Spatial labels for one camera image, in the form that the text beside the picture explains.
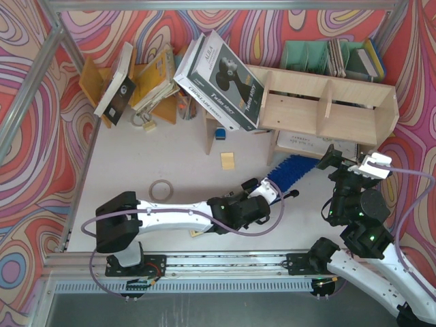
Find yellow sticky note pad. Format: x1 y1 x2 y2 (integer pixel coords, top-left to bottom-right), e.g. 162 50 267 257
221 153 235 170

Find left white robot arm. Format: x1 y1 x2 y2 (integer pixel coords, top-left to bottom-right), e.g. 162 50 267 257
95 178 284 268

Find black white Twins story book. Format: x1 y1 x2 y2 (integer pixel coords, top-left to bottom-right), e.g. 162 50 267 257
187 31 264 131

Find pencil cup with pencils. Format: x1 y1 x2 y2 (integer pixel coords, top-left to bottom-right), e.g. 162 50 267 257
176 95 197 121

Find light wooden bookshelf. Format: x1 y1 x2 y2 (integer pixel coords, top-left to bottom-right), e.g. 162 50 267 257
203 64 399 164

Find blue pencil sharpener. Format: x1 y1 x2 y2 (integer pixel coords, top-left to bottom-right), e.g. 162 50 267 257
215 128 226 140

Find yellow blue calculator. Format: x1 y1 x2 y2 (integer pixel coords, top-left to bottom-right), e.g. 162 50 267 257
189 230 203 238

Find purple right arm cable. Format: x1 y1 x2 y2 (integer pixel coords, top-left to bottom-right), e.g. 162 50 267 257
366 163 434 290

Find blue microfiber duster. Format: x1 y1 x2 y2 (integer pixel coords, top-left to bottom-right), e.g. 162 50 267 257
266 155 319 193

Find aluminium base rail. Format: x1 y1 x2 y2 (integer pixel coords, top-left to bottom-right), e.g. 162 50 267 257
44 250 358 277

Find black white paperback book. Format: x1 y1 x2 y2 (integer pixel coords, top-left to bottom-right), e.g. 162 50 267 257
94 42 136 125

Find spiral notebook with drawings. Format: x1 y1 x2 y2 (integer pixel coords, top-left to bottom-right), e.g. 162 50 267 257
277 131 358 159

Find yellow worn book stack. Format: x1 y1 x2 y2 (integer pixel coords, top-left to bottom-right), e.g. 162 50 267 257
131 44 179 112

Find orange wooden book stand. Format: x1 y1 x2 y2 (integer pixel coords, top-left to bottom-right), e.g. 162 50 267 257
79 42 179 128

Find blue grey book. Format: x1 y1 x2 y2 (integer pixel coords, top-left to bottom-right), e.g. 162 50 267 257
361 38 386 82

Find black white stapler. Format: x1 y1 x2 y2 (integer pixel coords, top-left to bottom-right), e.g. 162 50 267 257
224 178 259 197

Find white Cioklade book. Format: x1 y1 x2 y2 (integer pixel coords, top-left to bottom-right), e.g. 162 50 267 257
174 33 240 131

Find clear tape roll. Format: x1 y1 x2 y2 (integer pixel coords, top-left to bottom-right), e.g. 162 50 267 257
149 179 174 203

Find green plastic desk organizer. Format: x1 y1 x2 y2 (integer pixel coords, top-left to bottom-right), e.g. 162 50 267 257
279 40 378 82

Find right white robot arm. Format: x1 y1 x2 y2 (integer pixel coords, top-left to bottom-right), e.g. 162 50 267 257
308 145 435 326

